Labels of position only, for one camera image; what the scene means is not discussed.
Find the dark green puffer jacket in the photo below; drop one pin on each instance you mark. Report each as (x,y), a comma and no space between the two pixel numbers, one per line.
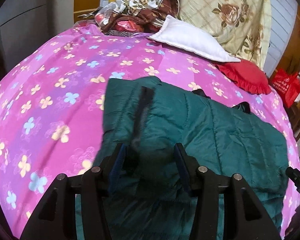
(150,117)

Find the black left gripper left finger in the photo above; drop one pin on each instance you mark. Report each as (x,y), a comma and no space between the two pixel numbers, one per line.
(54,217)

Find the red ruffled cushion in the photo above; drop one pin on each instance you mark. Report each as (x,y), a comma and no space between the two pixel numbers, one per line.
(246,75)

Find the brown floral blanket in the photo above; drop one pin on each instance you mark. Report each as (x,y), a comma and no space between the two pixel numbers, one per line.
(148,14)

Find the white pillow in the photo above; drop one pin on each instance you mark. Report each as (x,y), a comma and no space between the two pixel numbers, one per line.
(185,36)

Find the red shopping bag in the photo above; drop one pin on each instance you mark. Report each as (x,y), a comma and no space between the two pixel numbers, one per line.
(287,86)

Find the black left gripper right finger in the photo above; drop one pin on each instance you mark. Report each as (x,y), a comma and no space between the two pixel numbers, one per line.
(244,215)

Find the cream rose quilt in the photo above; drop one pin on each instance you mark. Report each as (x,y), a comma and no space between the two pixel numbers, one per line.
(241,27)

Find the pink floral bed sheet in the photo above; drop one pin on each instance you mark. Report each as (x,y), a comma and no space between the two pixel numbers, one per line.
(51,107)

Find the red shiny package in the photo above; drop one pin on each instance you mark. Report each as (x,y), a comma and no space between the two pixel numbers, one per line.
(128,26)

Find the grey wardrobe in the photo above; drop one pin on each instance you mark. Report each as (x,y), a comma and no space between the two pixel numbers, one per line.
(27,24)

